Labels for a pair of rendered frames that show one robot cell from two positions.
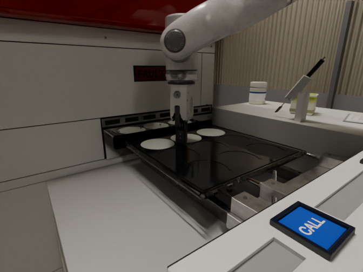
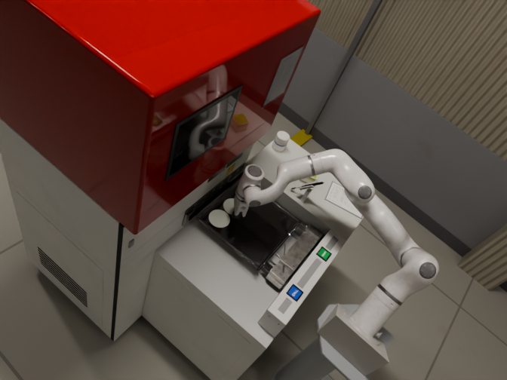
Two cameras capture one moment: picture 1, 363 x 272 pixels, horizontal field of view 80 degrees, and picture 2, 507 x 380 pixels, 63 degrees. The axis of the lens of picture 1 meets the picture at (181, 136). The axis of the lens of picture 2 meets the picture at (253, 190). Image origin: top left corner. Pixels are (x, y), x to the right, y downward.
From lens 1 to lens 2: 1.53 m
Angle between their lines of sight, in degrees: 43
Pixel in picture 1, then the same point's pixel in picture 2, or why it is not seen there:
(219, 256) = (276, 304)
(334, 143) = (314, 221)
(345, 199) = (305, 278)
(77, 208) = (192, 271)
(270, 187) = (284, 262)
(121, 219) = (218, 275)
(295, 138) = (297, 210)
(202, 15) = (271, 197)
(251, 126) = not seen: hidden behind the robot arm
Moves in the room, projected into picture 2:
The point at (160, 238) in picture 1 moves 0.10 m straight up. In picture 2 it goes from (238, 283) to (245, 272)
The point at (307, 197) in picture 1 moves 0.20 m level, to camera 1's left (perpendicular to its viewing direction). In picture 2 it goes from (296, 280) to (252, 287)
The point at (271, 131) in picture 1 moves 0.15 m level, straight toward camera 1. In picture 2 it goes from (286, 200) to (284, 225)
